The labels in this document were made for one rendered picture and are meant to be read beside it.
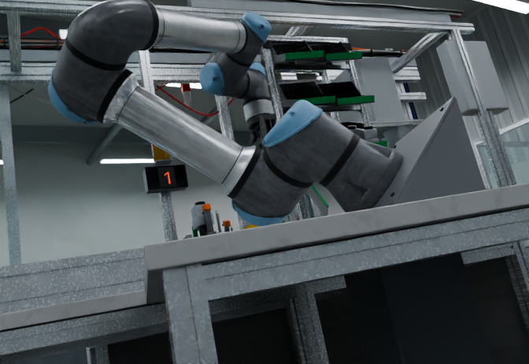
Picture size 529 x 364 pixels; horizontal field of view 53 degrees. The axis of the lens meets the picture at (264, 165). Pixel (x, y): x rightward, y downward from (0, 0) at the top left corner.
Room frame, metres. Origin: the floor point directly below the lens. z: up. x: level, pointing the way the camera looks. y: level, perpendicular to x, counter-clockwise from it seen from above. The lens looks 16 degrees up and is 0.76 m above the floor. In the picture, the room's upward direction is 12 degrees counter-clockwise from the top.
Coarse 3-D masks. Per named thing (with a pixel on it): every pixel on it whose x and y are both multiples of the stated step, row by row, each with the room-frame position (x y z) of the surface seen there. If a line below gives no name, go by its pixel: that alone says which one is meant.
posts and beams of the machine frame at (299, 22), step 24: (288, 24) 2.28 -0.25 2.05; (312, 24) 2.33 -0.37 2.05; (336, 24) 2.37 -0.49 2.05; (360, 24) 2.42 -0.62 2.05; (384, 24) 2.49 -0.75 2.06; (408, 24) 2.56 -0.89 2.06; (432, 24) 2.64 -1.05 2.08; (456, 24) 2.71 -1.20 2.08; (168, 72) 2.50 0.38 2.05; (192, 72) 2.55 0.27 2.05; (288, 72) 2.80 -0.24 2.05; (312, 72) 2.87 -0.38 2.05; (336, 72) 2.94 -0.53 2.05; (408, 72) 3.18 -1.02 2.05; (408, 96) 3.16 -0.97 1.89; (480, 96) 2.71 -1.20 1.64; (480, 120) 2.71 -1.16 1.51; (504, 168) 2.71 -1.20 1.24
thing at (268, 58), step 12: (276, 36) 1.64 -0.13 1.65; (288, 36) 1.66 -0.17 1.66; (300, 36) 1.69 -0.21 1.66; (264, 48) 1.62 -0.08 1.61; (264, 60) 1.63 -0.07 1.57; (324, 72) 1.92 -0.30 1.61; (276, 84) 1.63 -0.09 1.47; (276, 96) 1.62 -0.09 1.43; (276, 108) 1.63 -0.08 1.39; (336, 120) 1.92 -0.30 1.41; (300, 204) 1.62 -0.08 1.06; (300, 216) 1.63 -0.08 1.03
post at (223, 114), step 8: (216, 96) 2.67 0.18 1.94; (224, 96) 2.67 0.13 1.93; (216, 104) 2.69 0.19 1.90; (224, 104) 2.67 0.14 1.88; (224, 112) 2.67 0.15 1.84; (224, 120) 2.66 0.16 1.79; (224, 128) 2.65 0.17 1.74; (232, 136) 2.67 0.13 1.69; (240, 224) 2.68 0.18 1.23; (248, 224) 2.67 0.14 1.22
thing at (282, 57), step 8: (304, 40) 1.68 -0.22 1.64; (272, 48) 1.63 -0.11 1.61; (280, 48) 1.78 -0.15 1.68; (288, 48) 1.79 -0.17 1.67; (296, 48) 1.76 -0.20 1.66; (304, 48) 1.70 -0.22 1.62; (272, 56) 1.64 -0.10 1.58; (280, 56) 1.57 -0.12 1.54; (288, 56) 1.53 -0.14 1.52; (296, 56) 1.54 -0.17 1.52; (304, 56) 1.55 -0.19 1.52; (312, 56) 1.56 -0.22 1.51; (320, 56) 1.57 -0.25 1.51; (264, 64) 1.74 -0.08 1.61
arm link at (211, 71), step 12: (228, 60) 1.15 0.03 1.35; (204, 72) 1.19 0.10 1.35; (216, 72) 1.16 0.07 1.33; (228, 72) 1.17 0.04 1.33; (240, 72) 1.18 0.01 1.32; (204, 84) 1.19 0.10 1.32; (216, 84) 1.17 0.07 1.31; (228, 84) 1.19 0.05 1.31; (240, 84) 1.22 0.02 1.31; (228, 96) 1.24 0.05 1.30; (240, 96) 1.25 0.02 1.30
